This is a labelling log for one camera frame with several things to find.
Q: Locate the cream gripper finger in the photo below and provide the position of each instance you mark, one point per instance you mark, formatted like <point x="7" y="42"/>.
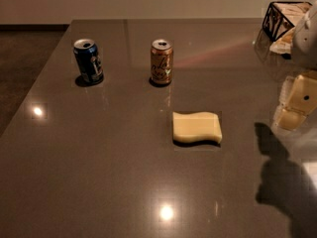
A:
<point x="288" y="119"/>

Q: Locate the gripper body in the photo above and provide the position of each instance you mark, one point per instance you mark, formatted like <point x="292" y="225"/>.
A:
<point x="306" y="42"/>

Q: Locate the yellow wavy sponge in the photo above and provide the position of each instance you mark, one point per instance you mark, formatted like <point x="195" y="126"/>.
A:
<point x="196" y="127"/>

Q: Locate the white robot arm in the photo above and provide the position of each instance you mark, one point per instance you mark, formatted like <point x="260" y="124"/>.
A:
<point x="304" y="42"/>

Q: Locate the orange soda can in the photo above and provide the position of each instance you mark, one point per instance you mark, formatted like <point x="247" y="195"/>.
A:
<point x="161" y="61"/>

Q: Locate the blue soda can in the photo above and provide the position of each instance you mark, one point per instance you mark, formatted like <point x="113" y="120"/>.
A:
<point x="88" y="60"/>

